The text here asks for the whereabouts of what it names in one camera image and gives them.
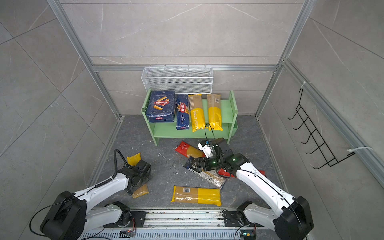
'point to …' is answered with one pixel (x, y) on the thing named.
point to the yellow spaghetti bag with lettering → (196, 112)
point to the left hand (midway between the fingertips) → (143, 177)
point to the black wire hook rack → (315, 136)
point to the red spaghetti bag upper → (188, 150)
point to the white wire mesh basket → (178, 79)
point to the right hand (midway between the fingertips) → (195, 164)
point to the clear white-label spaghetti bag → (211, 177)
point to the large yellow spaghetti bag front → (189, 194)
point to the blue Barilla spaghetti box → (182, 112)
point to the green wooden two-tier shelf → (228, 110)
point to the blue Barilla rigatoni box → (161, 107)
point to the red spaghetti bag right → (223, 171)
